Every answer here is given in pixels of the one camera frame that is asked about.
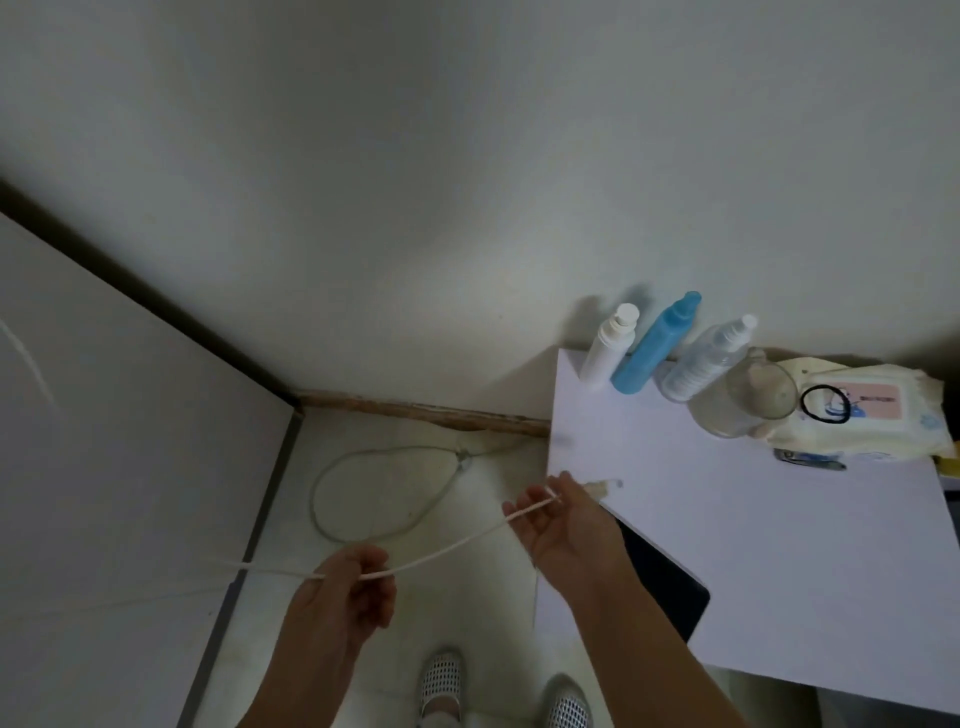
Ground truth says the black hair tie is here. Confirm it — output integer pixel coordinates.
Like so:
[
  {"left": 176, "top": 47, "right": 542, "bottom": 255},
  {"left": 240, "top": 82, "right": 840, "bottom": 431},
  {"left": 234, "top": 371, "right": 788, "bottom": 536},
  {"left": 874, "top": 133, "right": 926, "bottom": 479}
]
[{"left": 799, "top": 384, "right": 853, "bottom": 426}]

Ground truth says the black tablet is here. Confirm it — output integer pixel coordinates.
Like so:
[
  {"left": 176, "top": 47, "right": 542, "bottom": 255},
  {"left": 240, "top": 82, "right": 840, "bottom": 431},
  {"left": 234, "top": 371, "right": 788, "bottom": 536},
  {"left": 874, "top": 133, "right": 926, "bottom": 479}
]
[{"left": 615, "top": 517, "right": 711, "bottom": 644}]

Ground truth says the person's right hand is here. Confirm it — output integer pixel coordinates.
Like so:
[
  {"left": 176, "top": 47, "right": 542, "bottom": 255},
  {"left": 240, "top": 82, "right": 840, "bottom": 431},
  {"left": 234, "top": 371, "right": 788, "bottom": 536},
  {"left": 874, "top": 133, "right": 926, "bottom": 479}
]
[{"left": 501, "top": 471, "right": 633, "bottom": 595}]

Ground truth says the clear spray bottle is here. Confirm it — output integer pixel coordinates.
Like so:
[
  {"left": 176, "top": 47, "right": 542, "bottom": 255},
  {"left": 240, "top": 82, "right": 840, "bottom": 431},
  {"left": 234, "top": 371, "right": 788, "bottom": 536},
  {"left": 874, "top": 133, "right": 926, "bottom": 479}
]
[{"left": 660, "top": 313, "right": 759, "bottom": 404}]

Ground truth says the person's white mesh shoe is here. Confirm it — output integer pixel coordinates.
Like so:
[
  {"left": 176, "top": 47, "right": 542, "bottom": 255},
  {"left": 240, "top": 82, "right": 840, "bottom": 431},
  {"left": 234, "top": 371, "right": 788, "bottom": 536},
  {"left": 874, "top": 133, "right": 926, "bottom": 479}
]
[
  {"left": 416, "top": 648, "right": 467, "bottom": 728},
  {"left": 541, "top": 675, "right": 595, "bottom": 728}
]

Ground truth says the person's left forearm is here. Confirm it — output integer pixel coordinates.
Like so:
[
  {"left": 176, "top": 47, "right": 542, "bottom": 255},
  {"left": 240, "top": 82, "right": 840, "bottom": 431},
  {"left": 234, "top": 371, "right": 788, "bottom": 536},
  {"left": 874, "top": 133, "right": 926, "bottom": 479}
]
[{"left": 238, "top": 633, "right": 363, "bottom": 728}]

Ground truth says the white plastic bottle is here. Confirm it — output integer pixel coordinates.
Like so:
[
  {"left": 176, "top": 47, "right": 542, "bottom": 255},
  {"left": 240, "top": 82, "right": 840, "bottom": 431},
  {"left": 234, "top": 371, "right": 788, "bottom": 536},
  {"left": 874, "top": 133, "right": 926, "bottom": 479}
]
[{"left": 578, "top": 302, "right": 642, "bottom": 391}]

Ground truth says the white cabinet panel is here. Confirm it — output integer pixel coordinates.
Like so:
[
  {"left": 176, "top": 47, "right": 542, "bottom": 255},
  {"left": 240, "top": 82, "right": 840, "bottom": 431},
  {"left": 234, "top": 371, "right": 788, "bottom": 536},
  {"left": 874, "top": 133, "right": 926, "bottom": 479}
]
[{"left": 0, "top": 212, "right": 304, "bottom": 728}]

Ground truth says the person's right white mesh shoe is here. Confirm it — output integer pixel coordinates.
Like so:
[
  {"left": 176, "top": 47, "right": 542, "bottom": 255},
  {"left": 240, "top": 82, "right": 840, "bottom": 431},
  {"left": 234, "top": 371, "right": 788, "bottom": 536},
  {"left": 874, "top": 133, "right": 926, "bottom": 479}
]
[{"left": 541, "top": 675, "right": 595, "bottom": 728}]

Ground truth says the brown wooden baseboard strip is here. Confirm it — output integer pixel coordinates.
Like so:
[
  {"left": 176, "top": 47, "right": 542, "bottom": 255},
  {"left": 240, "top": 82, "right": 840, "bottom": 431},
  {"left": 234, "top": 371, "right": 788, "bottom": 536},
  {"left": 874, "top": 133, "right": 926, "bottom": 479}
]
[{"left": 296, "top": 388, "right": 553, "bottom": 439}]

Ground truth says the thin white cable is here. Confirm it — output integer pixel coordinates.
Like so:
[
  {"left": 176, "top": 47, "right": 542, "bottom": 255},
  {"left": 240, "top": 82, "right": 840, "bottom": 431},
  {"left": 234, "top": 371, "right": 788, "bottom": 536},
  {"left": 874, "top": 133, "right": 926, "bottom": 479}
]
[{"left": 201, "top": 486, "right": 562, "bottom": 582}]

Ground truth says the clear glass cup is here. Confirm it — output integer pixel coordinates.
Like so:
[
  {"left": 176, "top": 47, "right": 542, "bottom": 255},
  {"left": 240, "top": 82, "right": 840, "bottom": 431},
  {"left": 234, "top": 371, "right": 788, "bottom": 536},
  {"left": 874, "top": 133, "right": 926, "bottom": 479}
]
[{"left": 688, "top": 352, "right": 799, "bottom": 440}]

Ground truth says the person's left hand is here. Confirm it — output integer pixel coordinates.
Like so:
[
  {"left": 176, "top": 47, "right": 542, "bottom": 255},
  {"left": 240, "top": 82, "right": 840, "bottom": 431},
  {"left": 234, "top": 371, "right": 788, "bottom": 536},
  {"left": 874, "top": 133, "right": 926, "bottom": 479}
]
[{"left": 291, "top": 543, "right": 399, "bottom": 655}]

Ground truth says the person's left white mesh shoe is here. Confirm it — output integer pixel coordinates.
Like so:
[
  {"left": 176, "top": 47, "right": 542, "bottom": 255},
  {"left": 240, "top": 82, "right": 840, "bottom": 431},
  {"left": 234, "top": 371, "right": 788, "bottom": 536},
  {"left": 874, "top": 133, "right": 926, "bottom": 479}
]
[{"left": 416, "top": 648, "right": 467, "bottom": 728}]

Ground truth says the grey looped cable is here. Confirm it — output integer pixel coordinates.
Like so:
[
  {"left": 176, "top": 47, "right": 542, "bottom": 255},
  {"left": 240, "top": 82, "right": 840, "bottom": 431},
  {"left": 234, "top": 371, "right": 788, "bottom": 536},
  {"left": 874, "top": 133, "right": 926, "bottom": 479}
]
[{"left": 309, "top": 442, "right": 528, "bottom": 546}]

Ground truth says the blue plastic bottle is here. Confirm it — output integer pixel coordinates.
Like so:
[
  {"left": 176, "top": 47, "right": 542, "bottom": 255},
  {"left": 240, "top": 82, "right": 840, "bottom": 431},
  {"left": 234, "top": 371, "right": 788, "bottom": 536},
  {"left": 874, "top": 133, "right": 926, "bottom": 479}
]
[{"left": 609, "top": 291, "right": 703, "bottom": 396}]

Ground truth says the pale yellow wet wipes pack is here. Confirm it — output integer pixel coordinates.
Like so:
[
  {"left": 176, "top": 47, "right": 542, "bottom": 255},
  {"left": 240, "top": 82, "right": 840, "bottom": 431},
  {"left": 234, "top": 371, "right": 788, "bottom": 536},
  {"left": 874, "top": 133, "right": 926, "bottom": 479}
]
[{"left": 765, "top": 357, "right": 957, "bottom": 462}]

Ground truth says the metal nail clipper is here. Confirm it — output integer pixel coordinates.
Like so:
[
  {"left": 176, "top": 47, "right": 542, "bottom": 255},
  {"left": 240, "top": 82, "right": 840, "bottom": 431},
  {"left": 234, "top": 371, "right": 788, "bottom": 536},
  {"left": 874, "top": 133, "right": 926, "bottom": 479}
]
[{"left": 772, "top": 447, "right": 848, "bottom": 473}]

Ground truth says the person's right forearm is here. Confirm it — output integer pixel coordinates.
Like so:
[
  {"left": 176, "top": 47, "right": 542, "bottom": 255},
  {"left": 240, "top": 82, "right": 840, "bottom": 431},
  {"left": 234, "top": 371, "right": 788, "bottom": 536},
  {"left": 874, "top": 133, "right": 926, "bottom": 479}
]
[{"left": 571, "top": 566, "right": 753, "bottom": 728}]

